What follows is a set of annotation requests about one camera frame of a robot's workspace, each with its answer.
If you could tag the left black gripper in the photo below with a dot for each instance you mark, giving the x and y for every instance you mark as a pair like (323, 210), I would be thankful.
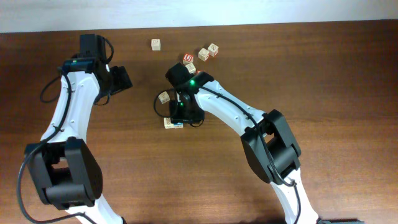
(123, 80)

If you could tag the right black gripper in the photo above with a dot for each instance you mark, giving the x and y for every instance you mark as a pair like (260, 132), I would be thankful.
(177, 117)

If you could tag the blue D wooden block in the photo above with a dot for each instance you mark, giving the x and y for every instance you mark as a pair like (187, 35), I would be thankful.
(179, 125)

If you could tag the wooden block red drawing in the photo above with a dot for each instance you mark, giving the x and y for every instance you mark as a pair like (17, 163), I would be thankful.
(168, 124)

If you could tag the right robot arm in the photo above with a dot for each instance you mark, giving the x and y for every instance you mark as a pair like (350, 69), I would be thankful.
(270, 147)

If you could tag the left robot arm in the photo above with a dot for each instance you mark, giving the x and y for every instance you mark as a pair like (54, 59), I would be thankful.
(64, 171)

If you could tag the plain wooden block middle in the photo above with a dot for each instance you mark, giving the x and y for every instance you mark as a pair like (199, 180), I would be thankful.
(164, 97)

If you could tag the plain wooden block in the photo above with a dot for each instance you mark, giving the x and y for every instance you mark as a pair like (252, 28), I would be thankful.
(156, 44)
(164, 97)

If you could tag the red U wooden block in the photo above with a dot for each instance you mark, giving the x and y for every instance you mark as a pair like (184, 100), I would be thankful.
(187, 58)

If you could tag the plain wooden block far left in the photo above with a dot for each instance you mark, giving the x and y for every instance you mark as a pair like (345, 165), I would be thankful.
(156, 44)

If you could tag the wooden block beside top right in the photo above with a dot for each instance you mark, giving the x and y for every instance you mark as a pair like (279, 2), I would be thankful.
(203, 54)

